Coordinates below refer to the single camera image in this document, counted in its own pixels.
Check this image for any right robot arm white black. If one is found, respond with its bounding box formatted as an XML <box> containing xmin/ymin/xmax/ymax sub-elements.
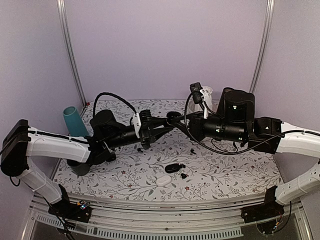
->
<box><xmin>171</xmin><ymin>83</ymin><xmax>320</xmax><ymax>158</ymax></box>

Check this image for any dark grey mug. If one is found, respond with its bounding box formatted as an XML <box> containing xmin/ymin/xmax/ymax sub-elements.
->
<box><xmin>66</xmin><ymin>159</ymin><xmax>91</xmax><ymax>176</ymax></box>

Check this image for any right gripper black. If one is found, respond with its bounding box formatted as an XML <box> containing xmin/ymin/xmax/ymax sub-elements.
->
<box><xmin>171</xmin><ymin>110</ymin><xmax>246</xmax><ymax>144</ymax></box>

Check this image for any black earbud front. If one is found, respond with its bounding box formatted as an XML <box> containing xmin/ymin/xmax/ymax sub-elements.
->
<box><xmin>180</xmin><ymin>173</ymin><xmax>188</xmax><ymax>179</ymax></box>

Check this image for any left metal corner post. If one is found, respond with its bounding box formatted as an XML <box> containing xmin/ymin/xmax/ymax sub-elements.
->
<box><xmin>56</xmin><ymin>0</ymin><xmax>87</xmax><ymax>107</ymax></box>

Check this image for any black round earbud case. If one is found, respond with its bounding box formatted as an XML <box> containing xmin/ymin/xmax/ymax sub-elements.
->
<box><xmin>166</xmin><ymin>111</ymin><xmax>182</xmax><ymax>126</ymax></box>

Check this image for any black cylinder tube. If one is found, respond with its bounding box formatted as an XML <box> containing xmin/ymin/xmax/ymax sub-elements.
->
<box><xmin>216</xmin><ymin>87</ymin><xmax>233</xmax><ymax>116</ymax></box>

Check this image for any white earbud case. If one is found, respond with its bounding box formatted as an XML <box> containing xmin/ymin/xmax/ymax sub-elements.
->
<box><xmin>156</xmin><ymin>175</ymin><xmax>172</xmax><ymax>187</ymax></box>

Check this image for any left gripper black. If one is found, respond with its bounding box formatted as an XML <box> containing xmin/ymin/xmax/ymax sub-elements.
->
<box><xmin>105</xmin><ymin>116</ymin><xmax>174</xmax><ymax>151</ymax></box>

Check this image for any floral table mat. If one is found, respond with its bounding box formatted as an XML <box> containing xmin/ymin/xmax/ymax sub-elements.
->
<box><xmin>52</xmin><ymin>98</ymin><xmax>283</xmax><ymax>202</ymax></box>

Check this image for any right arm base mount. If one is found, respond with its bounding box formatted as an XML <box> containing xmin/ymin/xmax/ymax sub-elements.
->
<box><xmin>240</xmin><ymin>186</ymin><xmax>285</xmax><ymax>223</ymax></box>

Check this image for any black open oval case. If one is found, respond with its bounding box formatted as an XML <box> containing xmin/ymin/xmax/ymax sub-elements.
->
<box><xmin>164</xmin><ymin>163</ymin><xmax>186</xmax><ymax>174</ymax></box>

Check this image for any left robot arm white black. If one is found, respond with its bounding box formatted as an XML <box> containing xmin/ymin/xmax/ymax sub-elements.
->
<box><xmin>0</xmin><ymin>110</ymin><xmax>174</xmax><ymax>217</ymax></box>

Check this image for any white ribbed vase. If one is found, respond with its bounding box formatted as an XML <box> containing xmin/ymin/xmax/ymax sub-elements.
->
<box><xmin>190</xmin><ymin>85</ymin><xmax>221</xmax><ymax>113</ymax></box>

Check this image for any teal cup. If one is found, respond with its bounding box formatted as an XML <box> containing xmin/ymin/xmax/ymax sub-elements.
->
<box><xmin>63</xmin><ymin>106</ymin><xmax>89</xmax><ymax>137</ymax></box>

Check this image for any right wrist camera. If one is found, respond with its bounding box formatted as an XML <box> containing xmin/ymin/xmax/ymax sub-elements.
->
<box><xmin>188</xmin><ymin>82</ymin><xmax>213</xmax><ymax>119</ymax></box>

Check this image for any right metal corner post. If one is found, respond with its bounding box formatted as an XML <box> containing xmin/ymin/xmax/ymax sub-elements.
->
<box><xmin>249</xmin><ymin>0</ymin><xmax>275</xmax><ymax>94</ymax></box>

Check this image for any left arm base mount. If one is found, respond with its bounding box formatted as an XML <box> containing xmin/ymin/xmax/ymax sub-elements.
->
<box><xmin>48</xmin><ymin>200</ymin><xmax>93</xmax><ymax>223</ymax></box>

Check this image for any metal corner post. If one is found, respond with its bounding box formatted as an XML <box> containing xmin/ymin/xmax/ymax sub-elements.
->
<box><xmin>56</xmin><ymin>0</ymin><xmax>87</xmax><ymax>107</ymax></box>
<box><xmin>249</xmin><ymin>0</ymin><xmax>275</xmax><ymax>94</ymax></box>

